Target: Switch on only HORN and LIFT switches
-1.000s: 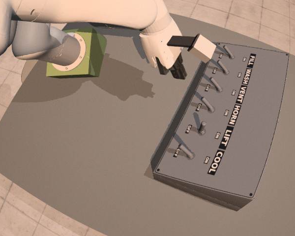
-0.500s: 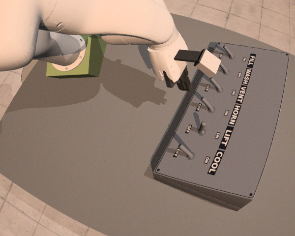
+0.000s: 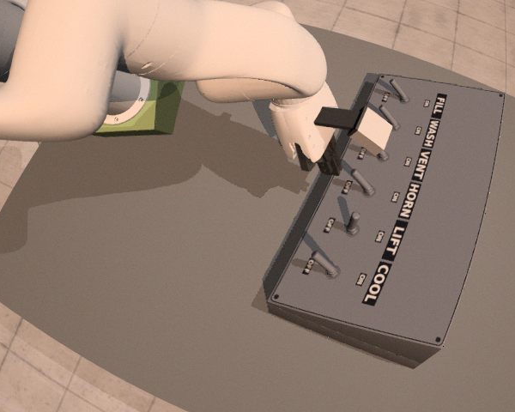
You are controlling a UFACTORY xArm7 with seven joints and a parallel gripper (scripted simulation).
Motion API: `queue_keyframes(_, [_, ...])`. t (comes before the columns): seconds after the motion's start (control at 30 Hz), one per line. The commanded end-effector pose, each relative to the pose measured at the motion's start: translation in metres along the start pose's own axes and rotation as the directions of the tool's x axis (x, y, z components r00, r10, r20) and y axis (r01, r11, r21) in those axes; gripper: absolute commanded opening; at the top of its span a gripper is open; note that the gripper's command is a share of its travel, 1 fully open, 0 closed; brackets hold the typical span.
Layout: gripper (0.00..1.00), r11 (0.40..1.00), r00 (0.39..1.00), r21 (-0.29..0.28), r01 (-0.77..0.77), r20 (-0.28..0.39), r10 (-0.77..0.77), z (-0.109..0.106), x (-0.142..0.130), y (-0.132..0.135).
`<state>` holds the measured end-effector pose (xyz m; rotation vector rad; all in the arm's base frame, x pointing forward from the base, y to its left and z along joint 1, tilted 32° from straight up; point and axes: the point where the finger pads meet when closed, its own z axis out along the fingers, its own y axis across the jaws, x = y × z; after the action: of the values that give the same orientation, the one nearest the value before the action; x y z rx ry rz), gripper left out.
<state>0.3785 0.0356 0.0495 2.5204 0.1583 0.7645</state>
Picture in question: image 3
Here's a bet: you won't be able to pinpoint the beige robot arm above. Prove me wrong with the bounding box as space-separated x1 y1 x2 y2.
0 0 392 155

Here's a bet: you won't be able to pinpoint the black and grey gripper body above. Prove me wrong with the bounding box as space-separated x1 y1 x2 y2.
270 82 338 163

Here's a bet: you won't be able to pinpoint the grey switch console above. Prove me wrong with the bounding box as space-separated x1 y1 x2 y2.
267 73 506 369

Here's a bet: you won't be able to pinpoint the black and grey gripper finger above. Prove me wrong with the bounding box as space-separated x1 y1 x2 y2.
326 131 343 171
295 143 341 176

